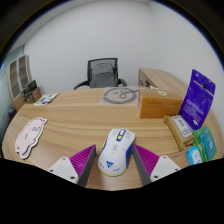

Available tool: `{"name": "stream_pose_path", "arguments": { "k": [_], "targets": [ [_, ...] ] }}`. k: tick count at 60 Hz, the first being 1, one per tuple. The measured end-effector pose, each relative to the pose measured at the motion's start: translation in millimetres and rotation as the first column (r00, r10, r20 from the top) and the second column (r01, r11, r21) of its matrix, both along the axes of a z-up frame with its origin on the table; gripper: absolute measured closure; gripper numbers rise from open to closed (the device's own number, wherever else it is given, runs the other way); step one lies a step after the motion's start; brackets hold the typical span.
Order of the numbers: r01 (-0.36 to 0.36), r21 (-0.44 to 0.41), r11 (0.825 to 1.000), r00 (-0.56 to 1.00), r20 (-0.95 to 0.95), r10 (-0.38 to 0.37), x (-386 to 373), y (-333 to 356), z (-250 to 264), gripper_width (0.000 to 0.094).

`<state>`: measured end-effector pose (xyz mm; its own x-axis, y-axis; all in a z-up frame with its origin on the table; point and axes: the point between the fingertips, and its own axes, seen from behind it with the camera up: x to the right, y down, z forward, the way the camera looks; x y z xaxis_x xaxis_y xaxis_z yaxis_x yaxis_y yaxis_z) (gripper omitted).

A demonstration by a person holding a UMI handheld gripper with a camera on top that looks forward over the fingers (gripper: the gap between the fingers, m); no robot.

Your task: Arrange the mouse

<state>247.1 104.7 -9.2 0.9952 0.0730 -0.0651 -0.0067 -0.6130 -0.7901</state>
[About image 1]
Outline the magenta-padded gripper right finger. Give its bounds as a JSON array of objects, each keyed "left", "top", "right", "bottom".
[{"left": 132, "top": 143, "right": 182, "bottom": 187}]

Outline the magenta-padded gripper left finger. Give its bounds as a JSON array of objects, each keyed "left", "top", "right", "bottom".
[{"left": 46, "top": 144, "right": 98, "bottom": 188}]

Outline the white blue yellow computer mouse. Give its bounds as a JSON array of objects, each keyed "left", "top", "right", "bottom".
[{"left": 97, "top": 127, "right": 137, "bottom": 177}]

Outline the pink pig-shaped mouse pad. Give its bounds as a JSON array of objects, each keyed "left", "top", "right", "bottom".
[{"left": 14, "top": 116, "right": 48, "bottom": 160}]

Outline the small blue pack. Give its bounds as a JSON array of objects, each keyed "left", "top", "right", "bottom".
[{"left": 186, "top": 146, "right": 203, "bottom": 167}]

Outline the tan packet with white label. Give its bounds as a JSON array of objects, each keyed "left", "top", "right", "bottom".
[{"left": 163, "top": 114, "right": 196, "bottom": 151}]

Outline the green wipes pack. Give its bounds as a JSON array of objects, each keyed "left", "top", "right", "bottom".
[{"left": 192, "top": 126, "right": 218, "bottom": 163}]

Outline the brown cardboard box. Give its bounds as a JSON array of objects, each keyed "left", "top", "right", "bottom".
[{"left": 137, "top": 87, "right": 184, "bottom": 119}]

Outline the green and white leaflet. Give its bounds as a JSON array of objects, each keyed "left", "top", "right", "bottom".
[{"left": 33, "top": 92, "right": 60, "bottom": 107}]

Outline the purple hanging package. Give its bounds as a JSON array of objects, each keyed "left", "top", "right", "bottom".
[{"left": 178, "top": 68, "right": 217, "bottom": 132}]

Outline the dark brown printed box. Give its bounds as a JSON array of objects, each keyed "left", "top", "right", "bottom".
[{"left": 27, "top": 87, "right": 43, "bottom": 103}]

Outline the small black box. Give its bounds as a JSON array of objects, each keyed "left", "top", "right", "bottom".
[{"left": 19, "top": 87, "right": 29, "bottom": 103}]

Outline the clear sheet with grey circle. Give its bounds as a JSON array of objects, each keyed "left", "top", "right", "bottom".
[{"left": 99, "top": 86, "right": 141, "bottom": 107}]

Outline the wooden side desk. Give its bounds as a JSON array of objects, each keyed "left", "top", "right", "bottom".
[{"left": 138, "top": 67, "right": 193, "bottom": 98}]

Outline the black patterned box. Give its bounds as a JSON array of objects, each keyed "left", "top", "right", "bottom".
[{"left": 23, "top": 79, "right": 38, "bottom": 92}]

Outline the wooden shelf unit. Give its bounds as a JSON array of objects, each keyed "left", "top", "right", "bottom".
[{"left": 6, "top": 54, "right": 33, "bottom": 101}]

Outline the black mesh office chair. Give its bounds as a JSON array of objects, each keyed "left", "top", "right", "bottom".
[{"left": 73, "top": 57, "right": 128, "bottom": 90}]

